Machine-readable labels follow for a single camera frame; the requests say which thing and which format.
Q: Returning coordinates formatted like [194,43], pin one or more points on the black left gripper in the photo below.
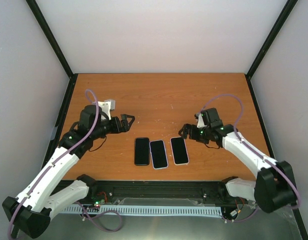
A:
[125,127]

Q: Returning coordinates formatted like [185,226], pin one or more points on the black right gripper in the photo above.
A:
[186,127]

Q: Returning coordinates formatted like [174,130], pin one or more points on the black phone case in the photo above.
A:
[136,151]

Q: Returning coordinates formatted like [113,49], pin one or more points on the cream phone case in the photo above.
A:
[187,152]

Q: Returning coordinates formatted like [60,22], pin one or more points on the silver phone black screen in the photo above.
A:
[142,151]

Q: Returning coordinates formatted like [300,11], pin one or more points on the light blue phone case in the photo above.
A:
[151,156]

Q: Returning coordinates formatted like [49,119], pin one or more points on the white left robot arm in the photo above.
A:
[32,210]

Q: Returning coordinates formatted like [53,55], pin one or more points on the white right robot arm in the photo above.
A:
[256,170]

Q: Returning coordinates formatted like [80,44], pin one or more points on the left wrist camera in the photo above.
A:
[105,108]

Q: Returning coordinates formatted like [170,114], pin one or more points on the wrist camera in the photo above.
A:
[105,108]
[208,118]

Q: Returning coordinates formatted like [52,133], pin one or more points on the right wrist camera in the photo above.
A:
[208,118]

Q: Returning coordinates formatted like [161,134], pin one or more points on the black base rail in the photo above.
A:
[206,192]

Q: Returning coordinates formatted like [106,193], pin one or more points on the light blue cable duct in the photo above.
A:
[154,211]

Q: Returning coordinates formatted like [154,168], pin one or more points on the black frame post left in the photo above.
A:
[42,22]

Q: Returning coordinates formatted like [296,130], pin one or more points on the black frame post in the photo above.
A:
[277,26]
[42,22]

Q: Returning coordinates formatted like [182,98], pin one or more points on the black frame post right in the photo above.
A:
[277,26]

